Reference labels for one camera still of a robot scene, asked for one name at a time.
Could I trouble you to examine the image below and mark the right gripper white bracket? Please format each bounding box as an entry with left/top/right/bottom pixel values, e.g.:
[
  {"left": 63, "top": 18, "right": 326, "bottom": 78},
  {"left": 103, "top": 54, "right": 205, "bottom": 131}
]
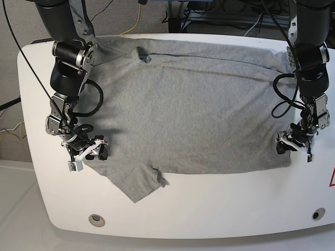
[{"left": 61, "top": 135, "right": 108, "bottom": 164}]

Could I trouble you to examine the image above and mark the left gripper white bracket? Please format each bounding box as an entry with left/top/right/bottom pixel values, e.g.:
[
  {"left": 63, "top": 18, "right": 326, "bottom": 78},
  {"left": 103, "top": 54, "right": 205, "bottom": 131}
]
[{"left": 275, "top": 123, "right": 318, "bottom": 158}]

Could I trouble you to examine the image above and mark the grey T-shirt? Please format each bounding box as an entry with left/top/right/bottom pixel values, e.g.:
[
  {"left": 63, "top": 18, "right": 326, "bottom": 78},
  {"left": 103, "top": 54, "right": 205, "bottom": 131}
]
[{"left": 81, "top": 37, "right": 294, "bottom": 202}]

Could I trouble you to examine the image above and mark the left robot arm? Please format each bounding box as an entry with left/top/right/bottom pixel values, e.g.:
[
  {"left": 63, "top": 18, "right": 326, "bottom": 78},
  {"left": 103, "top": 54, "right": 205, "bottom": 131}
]
[{"left": 273, "top": 1, "right": 333, "bottom": 162}]

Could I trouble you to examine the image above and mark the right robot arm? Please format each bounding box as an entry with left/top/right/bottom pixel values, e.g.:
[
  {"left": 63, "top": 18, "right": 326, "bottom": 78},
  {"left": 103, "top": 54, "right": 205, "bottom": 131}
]
[{"left": 34, "top": 0, "right": 107, "bottom": 172}]

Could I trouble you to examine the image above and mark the red triangle sticker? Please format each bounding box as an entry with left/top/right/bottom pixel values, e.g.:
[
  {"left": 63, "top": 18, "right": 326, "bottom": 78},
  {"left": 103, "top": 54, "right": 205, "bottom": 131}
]
[{"left": 329, "top": 169, "right": 335, "bottom": 187}]

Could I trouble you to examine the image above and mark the left table grommet hole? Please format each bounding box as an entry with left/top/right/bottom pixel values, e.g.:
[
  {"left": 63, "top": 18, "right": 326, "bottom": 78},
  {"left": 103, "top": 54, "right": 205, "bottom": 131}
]
[{"left": 88, "top": 214, "right": 105, "bottom": 227}]

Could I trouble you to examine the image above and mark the table grommet hole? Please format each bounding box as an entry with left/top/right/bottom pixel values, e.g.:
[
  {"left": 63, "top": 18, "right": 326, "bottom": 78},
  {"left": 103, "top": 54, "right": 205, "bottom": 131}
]
[
  {"left": 312, "top": 208, "right": 325, "bottom": 221},
  {"left": 88, "top": 214, "right": 105, "bottom": 227}
]

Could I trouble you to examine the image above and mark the right table grommet hole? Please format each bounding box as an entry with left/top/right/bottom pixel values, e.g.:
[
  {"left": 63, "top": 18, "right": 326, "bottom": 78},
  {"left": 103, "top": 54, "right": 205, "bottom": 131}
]
[{"left": 312, "top": 208, "right": 325, "bottom": 221}]

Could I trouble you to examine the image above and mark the black bar behind table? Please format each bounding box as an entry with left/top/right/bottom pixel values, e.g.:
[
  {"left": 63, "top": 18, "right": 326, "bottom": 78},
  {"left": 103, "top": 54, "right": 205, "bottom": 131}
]
[{"left": 31, "top": 38, "right": 54, "bottom": 44}]

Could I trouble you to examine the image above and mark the black table leg stand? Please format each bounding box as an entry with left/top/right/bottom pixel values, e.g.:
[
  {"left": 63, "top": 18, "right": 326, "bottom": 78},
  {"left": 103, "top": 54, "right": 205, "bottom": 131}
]
[{"left": 165, "top": 1, "right": 189, "bottom": 33}]

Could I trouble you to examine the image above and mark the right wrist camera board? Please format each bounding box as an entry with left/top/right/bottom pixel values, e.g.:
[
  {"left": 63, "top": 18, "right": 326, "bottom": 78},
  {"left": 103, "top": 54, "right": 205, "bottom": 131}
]
[{"left": 68, "top": 161, "right": 83, "bottom": 172}]

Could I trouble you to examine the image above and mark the white cable at left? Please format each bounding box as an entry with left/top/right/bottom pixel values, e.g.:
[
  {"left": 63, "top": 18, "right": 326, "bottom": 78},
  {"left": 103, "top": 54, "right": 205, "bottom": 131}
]
[{"left": 0, "top": 121, "right": 26, "bottom": 141}]

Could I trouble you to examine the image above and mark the yellow cable on floor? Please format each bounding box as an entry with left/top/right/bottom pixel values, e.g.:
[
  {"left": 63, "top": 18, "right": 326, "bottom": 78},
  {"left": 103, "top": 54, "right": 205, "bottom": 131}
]
[{"left": 120, "top": 4, "right": 142, "bottom": 36}]

